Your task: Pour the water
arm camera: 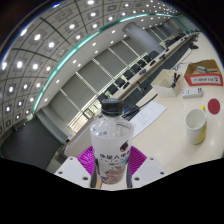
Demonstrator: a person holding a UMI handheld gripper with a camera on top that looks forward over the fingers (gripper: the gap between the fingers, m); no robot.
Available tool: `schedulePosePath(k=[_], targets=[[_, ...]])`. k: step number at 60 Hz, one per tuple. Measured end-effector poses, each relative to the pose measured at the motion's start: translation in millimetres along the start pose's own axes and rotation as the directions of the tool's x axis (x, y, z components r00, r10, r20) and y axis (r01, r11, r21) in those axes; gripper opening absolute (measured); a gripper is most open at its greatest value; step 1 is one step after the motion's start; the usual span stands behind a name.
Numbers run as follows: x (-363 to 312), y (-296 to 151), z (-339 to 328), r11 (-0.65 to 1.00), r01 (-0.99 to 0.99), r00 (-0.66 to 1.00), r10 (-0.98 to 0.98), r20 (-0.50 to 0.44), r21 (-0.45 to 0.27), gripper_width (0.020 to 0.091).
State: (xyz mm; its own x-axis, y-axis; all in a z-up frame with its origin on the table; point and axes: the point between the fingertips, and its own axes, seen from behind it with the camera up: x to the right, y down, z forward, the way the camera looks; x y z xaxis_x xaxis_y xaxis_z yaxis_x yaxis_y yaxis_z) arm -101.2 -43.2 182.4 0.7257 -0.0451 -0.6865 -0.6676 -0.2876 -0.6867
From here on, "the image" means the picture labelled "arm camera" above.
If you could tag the white printed paper sheet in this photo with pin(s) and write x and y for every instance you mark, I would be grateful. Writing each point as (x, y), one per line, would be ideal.
(148, 116)

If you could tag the flat round red coaster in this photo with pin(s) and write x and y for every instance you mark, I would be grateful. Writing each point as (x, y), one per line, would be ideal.
(214, 106)

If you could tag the black desktop microphone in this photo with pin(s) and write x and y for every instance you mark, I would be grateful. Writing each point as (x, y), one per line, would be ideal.
(195, 46)

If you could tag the round ceiling lights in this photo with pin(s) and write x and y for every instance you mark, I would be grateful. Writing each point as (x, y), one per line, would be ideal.
(51, 44)

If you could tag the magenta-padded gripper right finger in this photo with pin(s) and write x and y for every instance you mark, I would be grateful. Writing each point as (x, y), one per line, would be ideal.
(138, 160)

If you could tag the brown cardboard tray red edge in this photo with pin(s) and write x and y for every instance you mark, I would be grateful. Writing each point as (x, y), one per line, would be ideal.
(203, 79)

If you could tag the grey-green whiteboard eraser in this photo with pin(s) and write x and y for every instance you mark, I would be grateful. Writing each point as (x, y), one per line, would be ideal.
(202, 69)

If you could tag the white remote control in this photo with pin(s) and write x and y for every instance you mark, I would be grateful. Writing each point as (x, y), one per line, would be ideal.
(192, 92)

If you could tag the black office chairs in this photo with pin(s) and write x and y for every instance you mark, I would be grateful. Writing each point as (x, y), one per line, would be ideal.
(128, 74)

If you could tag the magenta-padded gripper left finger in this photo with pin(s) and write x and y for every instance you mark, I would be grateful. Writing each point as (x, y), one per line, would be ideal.
(85, 160)

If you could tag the black conference microphones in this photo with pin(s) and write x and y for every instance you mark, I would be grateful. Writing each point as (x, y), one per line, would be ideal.
(142, 71)

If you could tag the clear water bottle black cap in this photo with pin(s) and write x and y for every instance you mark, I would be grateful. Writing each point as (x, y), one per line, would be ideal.
(111, 146)

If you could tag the black clip in white box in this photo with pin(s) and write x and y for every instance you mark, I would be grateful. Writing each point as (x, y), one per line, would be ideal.
(175, 80)

